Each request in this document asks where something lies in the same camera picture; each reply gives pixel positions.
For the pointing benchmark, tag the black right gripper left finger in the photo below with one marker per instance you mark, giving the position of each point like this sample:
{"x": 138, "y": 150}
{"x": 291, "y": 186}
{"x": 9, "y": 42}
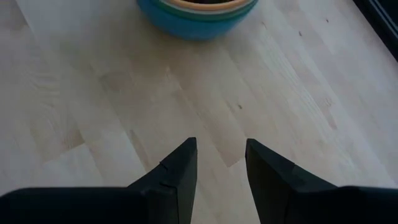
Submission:
{"x": 109, "y": 205}

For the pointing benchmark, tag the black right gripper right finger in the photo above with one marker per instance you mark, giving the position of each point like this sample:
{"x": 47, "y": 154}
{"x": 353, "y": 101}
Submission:
{"x": 295, "y": 199}

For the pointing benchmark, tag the orange plastic bowl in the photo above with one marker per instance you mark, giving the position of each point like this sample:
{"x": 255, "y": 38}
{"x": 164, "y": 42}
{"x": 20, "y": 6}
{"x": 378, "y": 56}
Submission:
{"x": 205, "y": 7}

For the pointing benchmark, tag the blue plastic bowl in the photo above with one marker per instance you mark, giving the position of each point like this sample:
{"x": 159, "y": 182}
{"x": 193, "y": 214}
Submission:
{"x": 186, "y": 28}

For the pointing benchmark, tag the black aluminium frame rail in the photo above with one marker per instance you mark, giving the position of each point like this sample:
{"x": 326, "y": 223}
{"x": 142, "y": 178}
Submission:
{"x": 377, "y": 23}

